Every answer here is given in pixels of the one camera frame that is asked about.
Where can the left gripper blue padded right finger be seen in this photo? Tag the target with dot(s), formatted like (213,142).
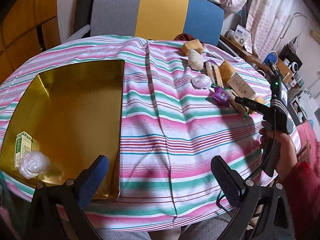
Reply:
(230,182)

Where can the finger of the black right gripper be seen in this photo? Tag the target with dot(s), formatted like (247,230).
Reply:
(252,105)

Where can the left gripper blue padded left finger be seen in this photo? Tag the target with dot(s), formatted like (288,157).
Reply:
(90,179)

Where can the beige printed carton box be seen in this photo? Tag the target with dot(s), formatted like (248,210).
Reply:
(241,87)

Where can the purple snack packet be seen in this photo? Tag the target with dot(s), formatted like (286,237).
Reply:
(221,97)

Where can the yellow sponge cake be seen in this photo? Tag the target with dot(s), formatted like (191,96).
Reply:
(258,99)
(226,71)
(192,45)

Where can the rice cracker bar packet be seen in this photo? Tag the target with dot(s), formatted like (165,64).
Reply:
(214,74)

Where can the red sleeve forearm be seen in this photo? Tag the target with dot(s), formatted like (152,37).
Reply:
(301,186)

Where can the person right hand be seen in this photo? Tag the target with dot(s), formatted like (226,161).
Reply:
(287,159)

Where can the wooden side desk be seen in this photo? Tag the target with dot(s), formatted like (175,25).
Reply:
(257,63)

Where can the blue round container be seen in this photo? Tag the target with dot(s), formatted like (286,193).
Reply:
(271,58)

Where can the white plastic wrapped ball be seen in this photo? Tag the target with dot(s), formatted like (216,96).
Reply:
(33,164)

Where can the white plastic wrapped snack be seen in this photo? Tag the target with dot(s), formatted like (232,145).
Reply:
(202,81)

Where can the gold metal tray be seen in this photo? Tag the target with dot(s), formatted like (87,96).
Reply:
(73,114)

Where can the green white small box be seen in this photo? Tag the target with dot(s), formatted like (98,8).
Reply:
(22,146)

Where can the white blue medicine box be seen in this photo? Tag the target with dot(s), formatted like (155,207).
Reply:
(241,35)

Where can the striped pink green bedsheet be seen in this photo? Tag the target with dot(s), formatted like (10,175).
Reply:
(170,131)

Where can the cream round bun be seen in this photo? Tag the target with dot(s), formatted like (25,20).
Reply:
(195,60)

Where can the grey yellow blue chair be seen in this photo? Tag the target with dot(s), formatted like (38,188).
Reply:
(157,19)

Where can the black rolled mat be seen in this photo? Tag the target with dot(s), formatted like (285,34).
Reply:
(83,11)

